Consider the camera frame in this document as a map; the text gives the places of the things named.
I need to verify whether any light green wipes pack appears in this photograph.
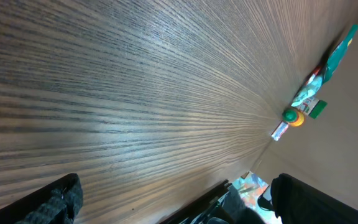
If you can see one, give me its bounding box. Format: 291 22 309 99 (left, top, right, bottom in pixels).
291 75 323 107

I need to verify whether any red sauce bottle green cap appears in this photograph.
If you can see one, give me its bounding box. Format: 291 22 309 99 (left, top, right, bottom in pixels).
282 108 305 127

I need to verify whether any red small box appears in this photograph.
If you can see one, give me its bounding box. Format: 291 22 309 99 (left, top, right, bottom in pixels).
271 121 290 141

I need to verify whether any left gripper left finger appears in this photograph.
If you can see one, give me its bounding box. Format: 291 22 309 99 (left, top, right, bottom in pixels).
0 173 83 224

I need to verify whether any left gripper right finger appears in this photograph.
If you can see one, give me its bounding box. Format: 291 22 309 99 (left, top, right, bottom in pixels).
270 173 358 224

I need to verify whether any green lid small jar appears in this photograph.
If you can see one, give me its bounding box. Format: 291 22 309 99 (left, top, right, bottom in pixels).
296 96 328 119

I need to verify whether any green 3M glove packet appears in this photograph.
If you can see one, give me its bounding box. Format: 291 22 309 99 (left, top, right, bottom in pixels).
323 24 358 84

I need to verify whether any red snack packet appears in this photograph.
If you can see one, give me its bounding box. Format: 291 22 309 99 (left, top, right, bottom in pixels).
305 65 322 85

